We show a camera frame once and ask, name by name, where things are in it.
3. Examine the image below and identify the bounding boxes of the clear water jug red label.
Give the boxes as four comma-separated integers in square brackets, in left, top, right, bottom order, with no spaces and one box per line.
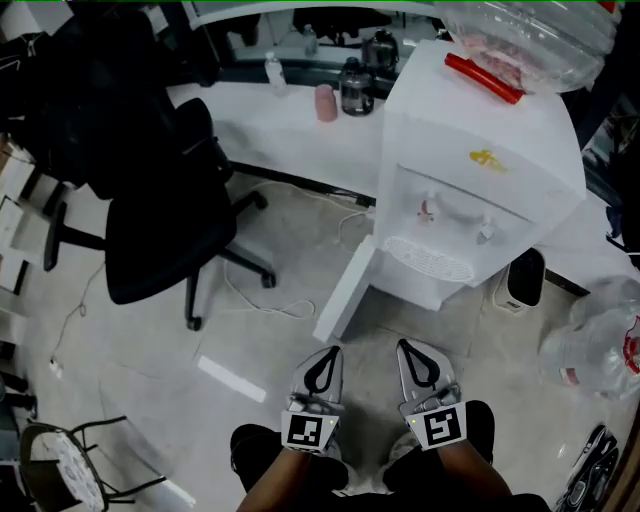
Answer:
[434,0,624,104]

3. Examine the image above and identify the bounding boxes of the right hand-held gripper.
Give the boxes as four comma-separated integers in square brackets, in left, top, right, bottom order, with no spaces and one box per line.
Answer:
[396,339,469,451]

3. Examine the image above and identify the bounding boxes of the person's left forearm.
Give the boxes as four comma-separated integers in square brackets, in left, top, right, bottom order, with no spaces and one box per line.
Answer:
[244,447,314,512]

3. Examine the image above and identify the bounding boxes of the white black space heater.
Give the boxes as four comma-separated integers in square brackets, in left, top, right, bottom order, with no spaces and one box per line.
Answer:
[492,247,547,315]

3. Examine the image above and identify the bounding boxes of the round black metal chair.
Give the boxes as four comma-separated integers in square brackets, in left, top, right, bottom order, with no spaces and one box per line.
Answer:
[18,414,167,512]

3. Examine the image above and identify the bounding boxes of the thin white floor cable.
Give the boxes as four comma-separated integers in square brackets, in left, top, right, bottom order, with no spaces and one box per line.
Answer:
[49,259,106,371]

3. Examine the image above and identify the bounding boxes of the patterned seat cushion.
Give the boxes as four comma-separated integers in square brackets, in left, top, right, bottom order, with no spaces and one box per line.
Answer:
[28,430,105,512]

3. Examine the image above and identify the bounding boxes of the black backpack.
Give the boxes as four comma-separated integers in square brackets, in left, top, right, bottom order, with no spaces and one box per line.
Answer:
[604,189,640,261]

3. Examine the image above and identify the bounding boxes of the pink cup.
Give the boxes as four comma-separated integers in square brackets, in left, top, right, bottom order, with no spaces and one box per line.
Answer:
[314,83,339,123]

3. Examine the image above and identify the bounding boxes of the white water dispenser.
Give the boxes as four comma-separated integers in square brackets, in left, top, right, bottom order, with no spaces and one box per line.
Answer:
[374,38,587,312]

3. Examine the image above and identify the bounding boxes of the person's black shorts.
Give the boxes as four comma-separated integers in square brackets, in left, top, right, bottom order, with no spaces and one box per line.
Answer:
[229,399,496,512]

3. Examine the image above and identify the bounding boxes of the black office chair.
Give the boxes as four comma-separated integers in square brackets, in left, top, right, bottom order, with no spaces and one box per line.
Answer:
[0,9,277,332]

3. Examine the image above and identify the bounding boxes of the person's white shoe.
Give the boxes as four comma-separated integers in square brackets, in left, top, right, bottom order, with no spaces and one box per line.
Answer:
[319,439,351,496]
[384,432,419,461]

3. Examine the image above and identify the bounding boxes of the person's right forearm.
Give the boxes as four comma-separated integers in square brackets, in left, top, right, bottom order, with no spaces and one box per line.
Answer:
[439,442,506,512]

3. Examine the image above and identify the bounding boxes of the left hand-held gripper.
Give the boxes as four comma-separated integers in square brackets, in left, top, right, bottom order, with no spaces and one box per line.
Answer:
[280,345,347,454]

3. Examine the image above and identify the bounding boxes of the person's right white shoe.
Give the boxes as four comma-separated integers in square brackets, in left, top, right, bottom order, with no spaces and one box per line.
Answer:
[384,432,419,461]

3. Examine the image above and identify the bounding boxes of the person's left white shoe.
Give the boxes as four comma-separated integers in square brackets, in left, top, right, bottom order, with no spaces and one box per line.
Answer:
[319,439,351,496]

